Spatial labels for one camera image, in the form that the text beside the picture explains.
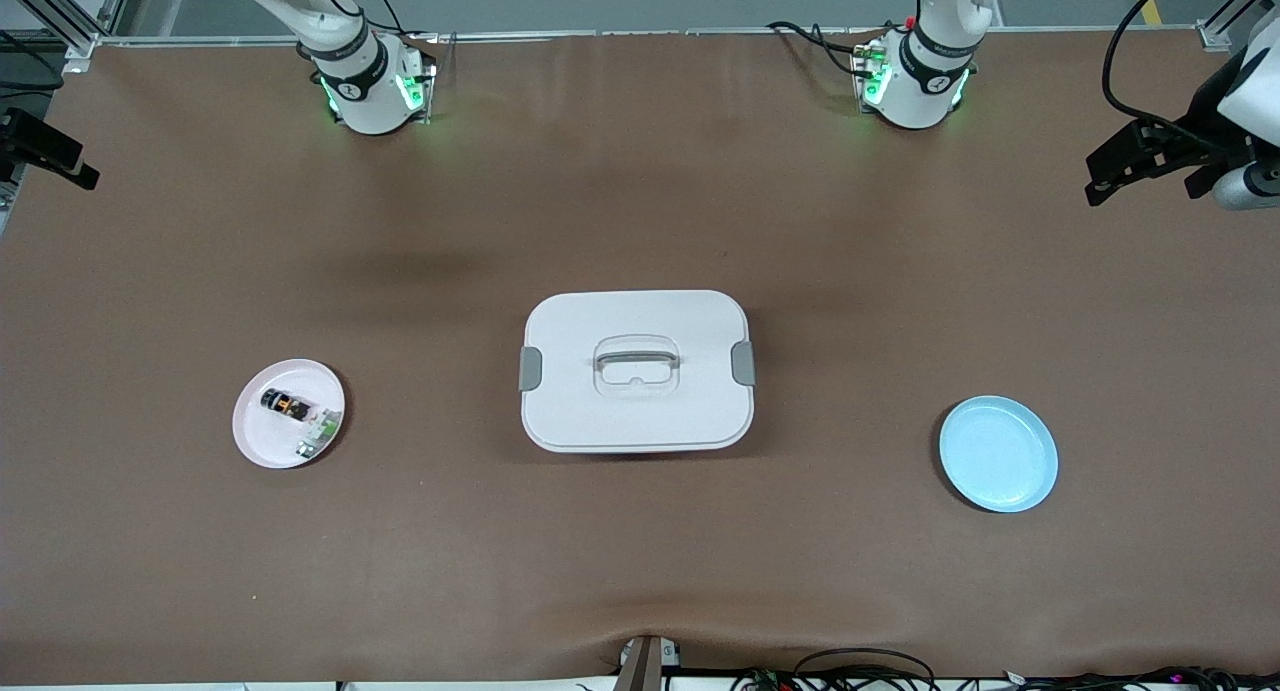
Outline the white lidded storage box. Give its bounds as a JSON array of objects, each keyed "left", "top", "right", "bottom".
[{"left": 518, "top": 289, "right": 757, "bottom": 456}]

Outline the light blue round plate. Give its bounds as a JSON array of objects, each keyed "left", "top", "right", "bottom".
[{"left": 938, "top": 395, "right": 1060, "bottom": 515}]

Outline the pink round plate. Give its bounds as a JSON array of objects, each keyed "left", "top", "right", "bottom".
[{"left": 231, "top": 358, "right": 347, "bottom": 470}]

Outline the brown table cover sheet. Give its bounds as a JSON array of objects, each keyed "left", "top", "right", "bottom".
[{"left": 0, "top": 29, "right": 1280, "bottom": 688}]

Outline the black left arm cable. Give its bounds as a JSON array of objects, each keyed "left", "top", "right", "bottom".
[{"left": 1100, "top": 0, "right": 1246, "bottom": 152}]

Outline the aluminium frame strut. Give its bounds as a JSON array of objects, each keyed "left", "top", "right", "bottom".
[
  {"left": 0, "top": 0, "right": 138, "bottom": 77},
  {"left": 1195, "top": 0, "right": 1280, "bottom": 54}
]

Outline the black base power cable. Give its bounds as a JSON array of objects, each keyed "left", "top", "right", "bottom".
[{"left": 766, "top": 19, "right": 883, "bottom": 80}]

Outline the green and white switch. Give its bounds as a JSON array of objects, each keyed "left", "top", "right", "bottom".
[{"left": 296, "top": 407, "right": 343, "bottom": 462}]

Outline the silver table edge rail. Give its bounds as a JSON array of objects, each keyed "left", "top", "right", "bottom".
[{"left": 95, "top": 26, "right": 1201, "bottom": 45}]

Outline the black cable bundle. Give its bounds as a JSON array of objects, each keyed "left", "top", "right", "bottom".
[{"left": 735, "top": 648, "right": 1280, "bottom": 691}]

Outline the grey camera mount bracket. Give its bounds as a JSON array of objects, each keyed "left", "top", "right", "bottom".
[{"left": 612, "top": 635, "right": 683, "bottom": 691}]

